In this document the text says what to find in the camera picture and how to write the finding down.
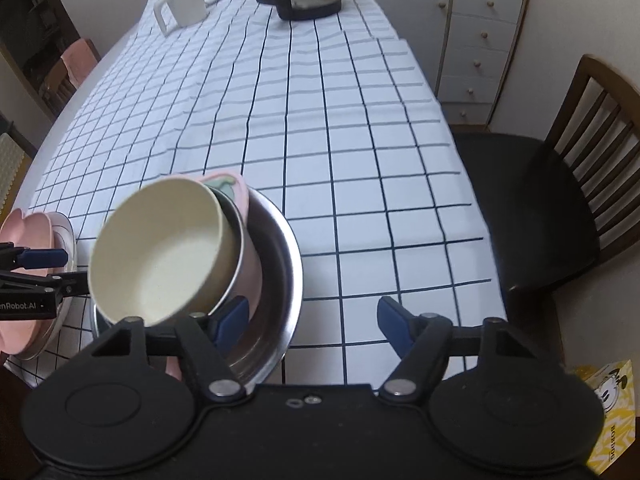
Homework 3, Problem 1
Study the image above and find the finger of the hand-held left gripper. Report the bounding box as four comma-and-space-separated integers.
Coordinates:
0, 270, 92, 298
0, 242, 69, 270

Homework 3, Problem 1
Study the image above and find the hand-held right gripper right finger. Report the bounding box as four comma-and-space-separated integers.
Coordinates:
377, 296, 556, 403

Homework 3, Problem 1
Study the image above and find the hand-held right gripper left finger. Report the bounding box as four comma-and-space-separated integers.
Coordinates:
92, 296, 249, 403

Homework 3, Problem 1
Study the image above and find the large white plate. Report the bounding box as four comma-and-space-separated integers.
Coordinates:
20, 211, 78, 361

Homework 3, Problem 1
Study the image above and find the pink bear-shaped plate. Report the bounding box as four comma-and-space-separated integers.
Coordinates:
0, 208, 63, 353

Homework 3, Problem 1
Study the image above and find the stainless steel bowl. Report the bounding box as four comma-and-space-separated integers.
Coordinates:
90, 187, 304, 386

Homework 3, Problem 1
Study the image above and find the pink pot with steel liner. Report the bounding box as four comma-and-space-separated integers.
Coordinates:
192, 170, 263, 381

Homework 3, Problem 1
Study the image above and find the cream bowl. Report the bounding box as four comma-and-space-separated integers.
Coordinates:
87, 176, 246, 328

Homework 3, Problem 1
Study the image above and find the yellow quilted cushion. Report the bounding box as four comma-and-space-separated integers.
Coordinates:
0, 132, 31, 211

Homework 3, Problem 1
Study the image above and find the wooden chair with towel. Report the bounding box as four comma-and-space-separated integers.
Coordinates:
37, 37, 101, 121

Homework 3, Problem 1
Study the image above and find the dark wooden slatted chair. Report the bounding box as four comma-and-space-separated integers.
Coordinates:
452, 54, 640, 301

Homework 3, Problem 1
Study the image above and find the white checked tablecloth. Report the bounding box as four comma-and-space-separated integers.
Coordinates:
5, 0, 506, 386

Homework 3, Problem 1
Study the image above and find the pink towel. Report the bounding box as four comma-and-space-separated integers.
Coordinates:
60, 39, 98, 88

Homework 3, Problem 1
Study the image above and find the yellow cartoon box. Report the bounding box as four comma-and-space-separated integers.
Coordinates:
572, 360, 640, 476

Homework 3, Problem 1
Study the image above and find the dark wooden bookshelf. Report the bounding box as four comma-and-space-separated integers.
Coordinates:
0, 0, 81, 91

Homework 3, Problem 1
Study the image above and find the white mug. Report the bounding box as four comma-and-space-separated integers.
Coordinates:
152, 0, 207, 36

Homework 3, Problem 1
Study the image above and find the grey drawer cabinet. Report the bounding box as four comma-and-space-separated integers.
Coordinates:
357, 0, 530, 126

